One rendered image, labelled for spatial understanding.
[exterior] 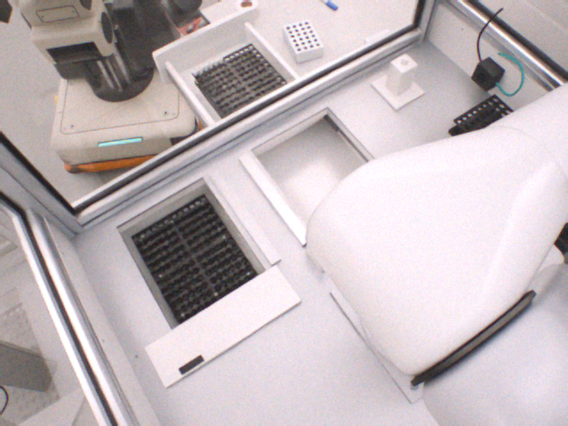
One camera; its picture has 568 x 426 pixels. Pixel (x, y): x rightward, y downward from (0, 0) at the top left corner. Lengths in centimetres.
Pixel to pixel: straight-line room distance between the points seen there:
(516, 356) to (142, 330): 69
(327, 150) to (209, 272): 41
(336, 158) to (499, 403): 88
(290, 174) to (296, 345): 43
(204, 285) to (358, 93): 53
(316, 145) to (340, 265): 83
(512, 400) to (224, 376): 61
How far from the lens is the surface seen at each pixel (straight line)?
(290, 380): 81
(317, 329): 82
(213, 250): 96
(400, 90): 105
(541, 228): 30
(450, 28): 115
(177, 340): 83
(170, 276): 93
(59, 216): 92
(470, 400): 28
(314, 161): 109
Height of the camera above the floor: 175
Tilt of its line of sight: 64 degrees down
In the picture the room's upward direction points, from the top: 6 degrees counter-clockwise
